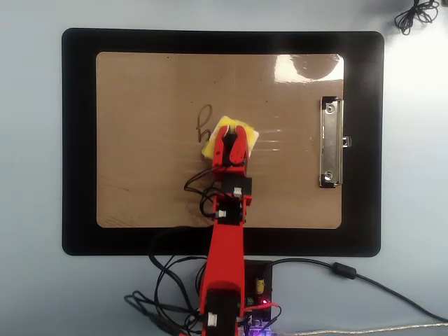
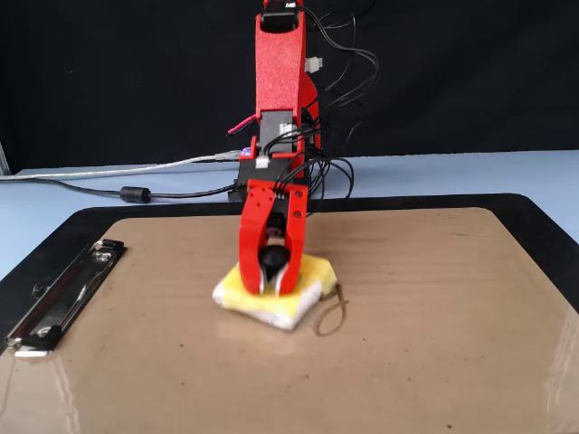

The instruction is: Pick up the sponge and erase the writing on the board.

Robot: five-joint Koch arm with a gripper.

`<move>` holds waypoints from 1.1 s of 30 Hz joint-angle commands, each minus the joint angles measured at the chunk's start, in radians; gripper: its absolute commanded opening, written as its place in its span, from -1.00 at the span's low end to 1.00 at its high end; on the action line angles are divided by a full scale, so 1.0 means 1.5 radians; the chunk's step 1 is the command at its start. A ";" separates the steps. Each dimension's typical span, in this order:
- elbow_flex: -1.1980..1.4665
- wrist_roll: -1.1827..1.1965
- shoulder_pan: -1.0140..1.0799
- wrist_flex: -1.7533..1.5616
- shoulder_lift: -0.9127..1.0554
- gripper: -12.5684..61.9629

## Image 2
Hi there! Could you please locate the silver metal clipboard clip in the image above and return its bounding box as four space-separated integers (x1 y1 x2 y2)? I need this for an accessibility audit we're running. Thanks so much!
4 239 127 359

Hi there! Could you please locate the silver braided USB cable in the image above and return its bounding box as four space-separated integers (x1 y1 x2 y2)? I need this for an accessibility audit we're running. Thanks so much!
0 151 242 183

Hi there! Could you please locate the yellow sponge with black knob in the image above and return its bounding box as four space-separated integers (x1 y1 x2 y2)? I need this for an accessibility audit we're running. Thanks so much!
212 245 339 331

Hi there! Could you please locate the black servo wire bundle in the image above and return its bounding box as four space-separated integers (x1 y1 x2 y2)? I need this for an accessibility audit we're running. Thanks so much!
296 0 380 201

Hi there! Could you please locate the red wire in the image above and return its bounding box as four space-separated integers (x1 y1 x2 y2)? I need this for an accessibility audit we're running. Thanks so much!
226 115 260 137

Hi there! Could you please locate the brown clipboard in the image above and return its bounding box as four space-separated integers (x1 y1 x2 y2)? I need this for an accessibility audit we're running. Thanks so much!
0 206 579 434

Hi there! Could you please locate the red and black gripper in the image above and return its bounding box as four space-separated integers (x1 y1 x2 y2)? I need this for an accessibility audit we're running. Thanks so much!
238 156 311 297

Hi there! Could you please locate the black backdrop cloth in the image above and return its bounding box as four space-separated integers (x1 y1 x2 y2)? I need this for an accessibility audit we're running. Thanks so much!
0 0 579 175

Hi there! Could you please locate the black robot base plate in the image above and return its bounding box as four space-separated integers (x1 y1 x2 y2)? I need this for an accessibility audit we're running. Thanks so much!
227 176 248 203

